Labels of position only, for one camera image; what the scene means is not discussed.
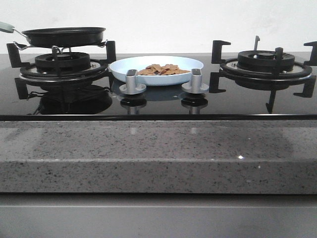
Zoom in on black frying pan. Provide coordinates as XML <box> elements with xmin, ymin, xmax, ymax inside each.
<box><xmin>7</xmin><ymin>27</ymin><xmax>106</xmax><ymax>48</ymax></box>

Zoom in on chrome wire pan rack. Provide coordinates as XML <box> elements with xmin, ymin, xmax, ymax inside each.
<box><xmin>13</xmin><ymin>40</ymin><xmax>109</xmax><ymax>53</ymax></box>

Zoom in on black glass cooktop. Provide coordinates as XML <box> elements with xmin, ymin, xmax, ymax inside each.
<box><xmin>0</xmin><ymin>53</ymin><xmax>317</xmax><ymax>121</ymax></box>

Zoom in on black burner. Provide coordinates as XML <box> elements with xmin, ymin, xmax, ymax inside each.
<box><xmin>237</xmin><ymin>50</ymin><xmax>295</xmax><ymax>72</ymax></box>
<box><xmin>35</xmin><ymin>52</ymin><xmax>91</xmax><ymax>73</ymax></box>

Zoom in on grey cabinet front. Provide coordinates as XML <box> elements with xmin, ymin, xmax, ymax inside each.
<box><xmin>0</xmin><ymin>194</ymin><xmax>317</xmax><ymax>238</ymax></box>

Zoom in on brown meat pieces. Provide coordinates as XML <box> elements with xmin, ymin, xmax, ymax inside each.
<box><xmin>138</xmin><ymin>64</ymin><xmax>190</xmax><ymax>76</ymax></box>

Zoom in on silver stove knob left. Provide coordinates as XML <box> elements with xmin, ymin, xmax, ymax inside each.
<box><xmin>119</xmin><ymin>69</ymin><xmax>146</xmax><ymax>95</ymax></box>

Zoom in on black pan support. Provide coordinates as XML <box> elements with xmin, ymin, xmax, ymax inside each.
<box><xmin>7</xmin><ymin>41</ymin><xmax>116</xmax><ymax>103</ymax></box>
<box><xmin>209</xmin><ymin>36</ymin><xmax>317</xmax><ymax>113</ymax></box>

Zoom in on black burner left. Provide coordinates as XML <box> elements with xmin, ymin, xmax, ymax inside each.
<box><xmin>35</xmin><ymin>52</ymin><xmax>91</xmax><ymax>73</ymax></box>

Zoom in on black pan support right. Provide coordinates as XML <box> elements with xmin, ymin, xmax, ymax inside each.
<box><xmin>209</xmin><ymin>36</ymin><xmax>317</xmax><ymax>113</ymax></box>

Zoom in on silver stove knob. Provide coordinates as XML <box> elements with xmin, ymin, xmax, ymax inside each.
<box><xmin>182</xmin><ymin>68</ymin><xmax>209</xmax><ymax>94</ymax></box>
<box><xmin>119</xmin><ymin>69</ymin><xmax>146</xmax><ymax>95</ymax></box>

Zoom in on light blue plate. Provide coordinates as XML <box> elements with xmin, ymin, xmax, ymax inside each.
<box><xmin>108</xmin><ymin>56</ymin><xmax>204</xmax><ymax>86</ymax></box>

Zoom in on black burner right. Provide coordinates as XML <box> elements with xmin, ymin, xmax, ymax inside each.
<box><xmin>237</xmin><ymin>50</ymin><xmax>295</xmax><ymax>72</ymax></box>

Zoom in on silver stove knob right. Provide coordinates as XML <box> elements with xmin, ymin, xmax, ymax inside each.
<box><xmin>182</xmin><ymin>68</ymin><xmax>209</xmax><ymax>94</ymax></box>

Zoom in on black pan support left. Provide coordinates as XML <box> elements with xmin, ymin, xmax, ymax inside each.
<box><xmin>7</xmin><ymin>41</ymin><xmax>116</xmax><ymax>103</ymax></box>

